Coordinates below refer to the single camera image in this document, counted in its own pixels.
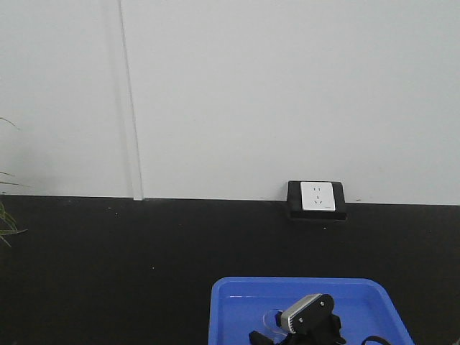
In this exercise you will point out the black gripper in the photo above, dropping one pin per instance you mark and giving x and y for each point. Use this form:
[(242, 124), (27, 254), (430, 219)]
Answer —
[(325, 330)]

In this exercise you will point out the clear glass beaker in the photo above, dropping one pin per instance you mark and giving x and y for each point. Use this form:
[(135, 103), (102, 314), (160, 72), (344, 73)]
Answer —
[(271, 328)]

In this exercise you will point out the blue plastic tray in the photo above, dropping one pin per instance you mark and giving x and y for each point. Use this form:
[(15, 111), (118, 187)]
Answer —
[(364, 307)]

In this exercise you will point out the green potted spider plant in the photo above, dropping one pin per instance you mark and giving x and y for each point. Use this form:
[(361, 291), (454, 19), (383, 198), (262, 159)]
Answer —
[(8, 222)]

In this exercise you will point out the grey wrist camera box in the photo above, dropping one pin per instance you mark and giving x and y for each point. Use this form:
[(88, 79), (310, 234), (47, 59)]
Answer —
[(306, 314)]

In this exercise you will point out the white wall socket black box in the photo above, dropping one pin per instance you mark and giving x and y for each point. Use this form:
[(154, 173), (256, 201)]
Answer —
[(316, 201)]

